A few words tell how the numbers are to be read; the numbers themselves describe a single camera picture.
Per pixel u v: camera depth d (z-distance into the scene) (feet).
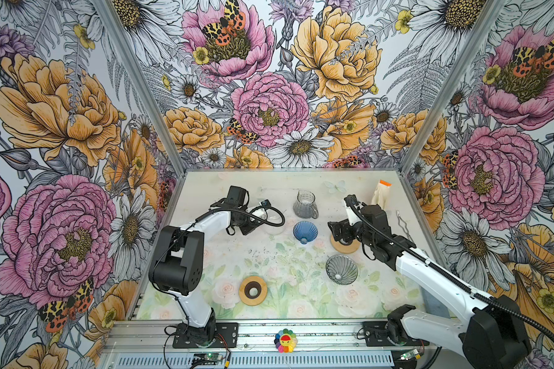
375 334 2.41
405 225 3.34
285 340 2.35
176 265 1.57
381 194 3.37
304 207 3.25
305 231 3.10
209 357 2.33
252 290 2.74
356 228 2.33
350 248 3.02
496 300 1.37
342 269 2.79
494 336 1.30
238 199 2.55
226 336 2.43
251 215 2.77
